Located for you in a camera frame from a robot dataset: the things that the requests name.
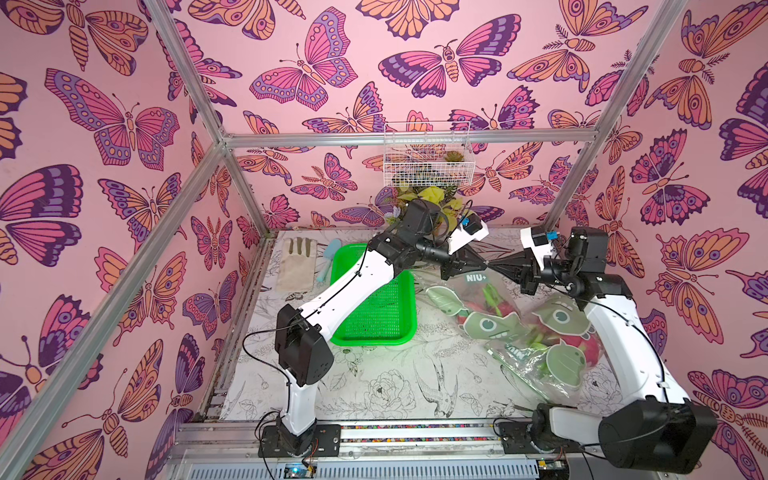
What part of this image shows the red dragon fruit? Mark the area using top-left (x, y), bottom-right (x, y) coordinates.
top-left (456, 295), bottom-right (520, 340)

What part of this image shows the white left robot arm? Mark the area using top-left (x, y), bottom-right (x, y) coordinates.
top-left (274, 199), bottom-right (489, 457)

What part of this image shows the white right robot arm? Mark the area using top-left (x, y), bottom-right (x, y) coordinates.
top-left (487, 227), bottom-right (717, 475)

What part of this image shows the potted green leafy plant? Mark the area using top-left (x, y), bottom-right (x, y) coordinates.
top-left (381, 185), bottom-right (480, 243)

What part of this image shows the green plastic basket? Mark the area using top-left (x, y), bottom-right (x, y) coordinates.
top-left (332, 271), bottom-right (418, 347)

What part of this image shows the beige green work glove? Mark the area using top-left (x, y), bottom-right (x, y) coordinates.
top-left (276, 237), bottom-right (317, 293)

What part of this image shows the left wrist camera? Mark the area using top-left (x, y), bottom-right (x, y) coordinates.
top-left (447, 220), bottom-right (489, 255)

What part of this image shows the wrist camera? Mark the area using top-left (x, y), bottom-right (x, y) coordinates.
top-left (447, 220), bottom-right (489, 255)
top-left (520, 226), bottom-right (558, 256)

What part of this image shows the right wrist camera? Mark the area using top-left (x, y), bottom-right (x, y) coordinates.
top-left (520, 226), bottom-right (558, 256)

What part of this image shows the white wire wall basket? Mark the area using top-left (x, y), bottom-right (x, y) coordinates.
top-left (381, 122), bottom-right (476, 188)

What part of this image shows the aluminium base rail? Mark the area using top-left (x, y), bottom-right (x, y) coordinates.
top-left (160, 419), bottom-right (661, 479)

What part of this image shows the aluminium frame post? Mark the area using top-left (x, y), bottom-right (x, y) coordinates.
top-left (145, 1), bottom-right (269, 236)

